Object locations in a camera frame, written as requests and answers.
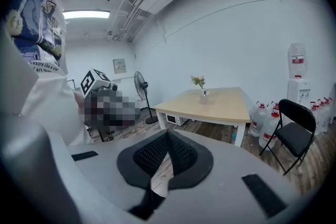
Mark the light wooden table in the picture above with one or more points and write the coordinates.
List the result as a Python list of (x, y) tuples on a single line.
[(223, 107)]

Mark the rectangular ceiling light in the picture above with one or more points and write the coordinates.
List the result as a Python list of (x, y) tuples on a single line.
[(86, 14)]

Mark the grey wall electrical panel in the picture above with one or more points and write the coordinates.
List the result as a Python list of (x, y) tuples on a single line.
[(119, 66)]

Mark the black folding chair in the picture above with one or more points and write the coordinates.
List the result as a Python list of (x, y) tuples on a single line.
[(296, 136)]

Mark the white microwave oven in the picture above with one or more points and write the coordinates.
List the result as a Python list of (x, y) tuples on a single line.
[(174, 119)]

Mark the pink flowers in vase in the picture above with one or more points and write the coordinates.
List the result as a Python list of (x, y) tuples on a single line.
[(198, 80)]

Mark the black standing fan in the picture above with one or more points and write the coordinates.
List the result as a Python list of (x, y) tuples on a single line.
[(140, 84)]

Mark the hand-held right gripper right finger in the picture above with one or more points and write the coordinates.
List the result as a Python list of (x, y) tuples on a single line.
[(191, 162)]

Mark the white cardboard boxes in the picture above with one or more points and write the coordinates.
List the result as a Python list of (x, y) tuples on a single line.
[(298, 89)]

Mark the large dispenser water bottle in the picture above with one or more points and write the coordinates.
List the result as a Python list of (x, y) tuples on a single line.
[(297, 60)]

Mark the group of clear water jugs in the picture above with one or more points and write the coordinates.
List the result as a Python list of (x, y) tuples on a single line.
[(267, 128)]

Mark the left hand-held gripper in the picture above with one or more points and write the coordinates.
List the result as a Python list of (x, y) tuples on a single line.
[(90, 82)]

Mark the person in white printed shirt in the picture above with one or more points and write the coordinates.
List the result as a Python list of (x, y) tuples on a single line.
[(52, 102)]

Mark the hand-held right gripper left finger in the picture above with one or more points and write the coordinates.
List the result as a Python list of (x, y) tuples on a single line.
[(141, 162)]

